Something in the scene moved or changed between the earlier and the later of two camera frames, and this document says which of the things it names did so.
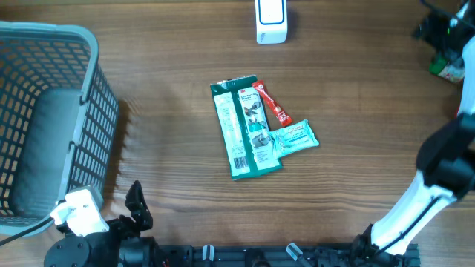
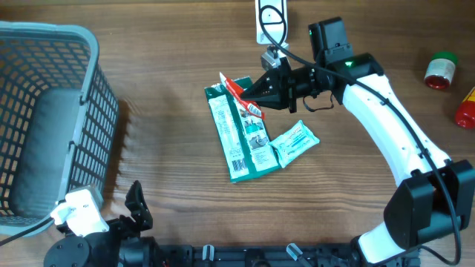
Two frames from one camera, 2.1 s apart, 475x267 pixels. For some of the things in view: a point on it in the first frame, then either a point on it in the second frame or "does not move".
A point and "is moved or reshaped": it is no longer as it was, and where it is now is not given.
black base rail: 320,255 does not move
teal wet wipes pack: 294,138 is moved or reshaped
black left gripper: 139,213 does not move
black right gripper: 434,30 to 277,84
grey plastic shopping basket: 59,120 does not move
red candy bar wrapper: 286,119 to 250,107
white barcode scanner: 271,21 does not move
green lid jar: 453,71 is moved or reshaped
